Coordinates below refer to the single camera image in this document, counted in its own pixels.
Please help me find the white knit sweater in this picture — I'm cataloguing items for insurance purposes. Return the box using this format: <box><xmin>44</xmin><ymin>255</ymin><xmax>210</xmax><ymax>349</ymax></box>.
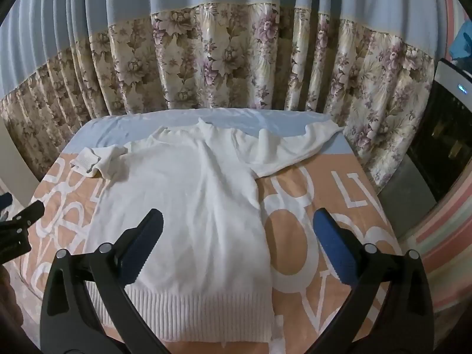
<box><xmin>71</xmin><ymin>121</ymin><xmax>339</xmax><ymax>343</ymax></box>

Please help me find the white board panel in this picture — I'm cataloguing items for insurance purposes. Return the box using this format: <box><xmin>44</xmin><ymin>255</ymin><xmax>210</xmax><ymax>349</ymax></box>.
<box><xmin>0</xmin><ymin>119</ymin><xmax>39</xmax><ymax>207</ymax></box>

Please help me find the striped pink fabric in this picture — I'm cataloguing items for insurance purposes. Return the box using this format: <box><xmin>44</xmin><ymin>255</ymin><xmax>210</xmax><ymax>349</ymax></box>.
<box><xmin>404</xmin><ymin>0</ymin><xmax>471</xmax><ymax>312</ymax></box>

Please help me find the orange and blue bedsheet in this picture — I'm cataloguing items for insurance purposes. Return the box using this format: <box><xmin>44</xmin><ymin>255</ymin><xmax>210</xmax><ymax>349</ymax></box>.
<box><xmin>13</xmin><ymin>109</ymin><xmax>401</xmax><ymax>353</ymax></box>

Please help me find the black appliance with light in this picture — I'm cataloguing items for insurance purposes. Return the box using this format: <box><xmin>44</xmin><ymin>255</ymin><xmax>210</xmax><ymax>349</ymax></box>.
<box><xmin>379</xmin><ymin>58</ymin><xmax>471</xmax><ymax>237</ymax></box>

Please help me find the blue floral curtain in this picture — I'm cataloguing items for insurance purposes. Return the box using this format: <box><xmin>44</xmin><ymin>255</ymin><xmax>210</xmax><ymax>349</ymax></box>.
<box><xmin>1</xmin><ymin>0</ymin><xmax>446</xmax><ymax>189</ymax></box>

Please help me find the blue cloth item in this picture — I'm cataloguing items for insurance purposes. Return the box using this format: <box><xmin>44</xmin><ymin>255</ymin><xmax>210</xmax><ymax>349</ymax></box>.
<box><xmin>449</xmin><ymin>20</ymin><xmax>472</xmax><ymax>60</ymax></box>

